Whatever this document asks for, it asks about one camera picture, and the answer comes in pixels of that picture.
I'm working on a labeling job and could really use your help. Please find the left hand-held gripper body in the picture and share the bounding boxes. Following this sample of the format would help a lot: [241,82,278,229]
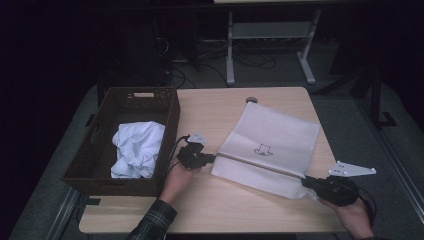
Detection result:
[176,131,208,170]

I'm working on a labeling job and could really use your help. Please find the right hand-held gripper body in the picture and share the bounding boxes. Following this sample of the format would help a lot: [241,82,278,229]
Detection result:
[316,160,377,207]

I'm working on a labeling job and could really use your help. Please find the white shirt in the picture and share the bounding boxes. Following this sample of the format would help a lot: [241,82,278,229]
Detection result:
[110,120,166,180]

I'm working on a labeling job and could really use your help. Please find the white mesh laundry bag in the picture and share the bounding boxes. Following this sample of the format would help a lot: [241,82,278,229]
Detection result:
[210,101,322,201]

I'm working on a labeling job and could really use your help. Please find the brown woven basket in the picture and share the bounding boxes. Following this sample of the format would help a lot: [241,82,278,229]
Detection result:
[60,86,181,197]

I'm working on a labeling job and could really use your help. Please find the person's left hand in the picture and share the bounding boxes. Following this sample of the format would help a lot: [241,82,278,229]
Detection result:
[159,159,201,204]

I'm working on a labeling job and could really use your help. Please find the person's right hand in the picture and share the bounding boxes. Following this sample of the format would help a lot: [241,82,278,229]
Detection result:
[320,198,374,239]

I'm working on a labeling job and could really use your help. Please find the black metal stand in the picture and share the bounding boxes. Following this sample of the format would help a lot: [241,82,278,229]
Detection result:
[313,66,398,129]

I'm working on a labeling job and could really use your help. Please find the left hand-held gripper cable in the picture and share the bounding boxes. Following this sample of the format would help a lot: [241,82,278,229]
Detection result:
[156,134,191,198]

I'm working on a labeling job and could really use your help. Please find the hand-held gripper cable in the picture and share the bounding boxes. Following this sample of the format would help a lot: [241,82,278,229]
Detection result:
[358,187,378,228]
[156,134,191,198]

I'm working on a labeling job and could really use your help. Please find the right hand-held gripper cable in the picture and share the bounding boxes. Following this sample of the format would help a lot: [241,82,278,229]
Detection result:
[358,187,378,228]

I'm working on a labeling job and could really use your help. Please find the metal floor rail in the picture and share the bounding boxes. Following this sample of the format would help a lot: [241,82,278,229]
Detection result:
[44,188,81,240]
[353,96,424,221]

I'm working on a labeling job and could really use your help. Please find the white metal desk frame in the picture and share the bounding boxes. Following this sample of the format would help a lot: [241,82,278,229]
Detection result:
[213,0,323,86]

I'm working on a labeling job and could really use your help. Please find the black floor cables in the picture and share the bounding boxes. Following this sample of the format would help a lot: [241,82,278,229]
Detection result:
[163,36,278,89]

